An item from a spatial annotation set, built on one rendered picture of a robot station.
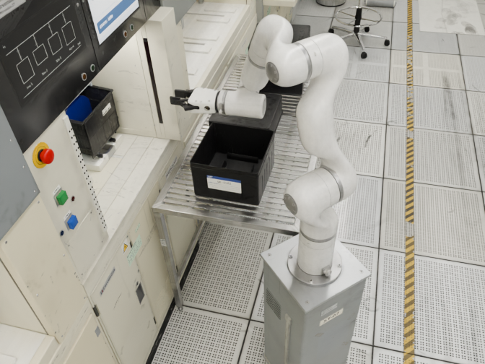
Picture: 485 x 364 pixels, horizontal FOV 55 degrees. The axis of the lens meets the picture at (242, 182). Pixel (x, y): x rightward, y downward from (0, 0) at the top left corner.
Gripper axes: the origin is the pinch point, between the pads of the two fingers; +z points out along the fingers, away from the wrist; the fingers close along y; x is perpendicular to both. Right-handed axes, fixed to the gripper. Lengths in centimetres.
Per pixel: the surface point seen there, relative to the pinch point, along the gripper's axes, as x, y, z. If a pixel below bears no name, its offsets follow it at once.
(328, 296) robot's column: -43, -42, -62
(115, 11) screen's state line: 32.7, -6.1, 13.3
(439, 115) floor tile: -119, 187, -125
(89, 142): -16.7, -11.7, 33.7
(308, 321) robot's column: -52, -47, -57
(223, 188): -36.4, -5.9, -16.1
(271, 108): -33, 47, -25
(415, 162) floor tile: -119, 128, -107
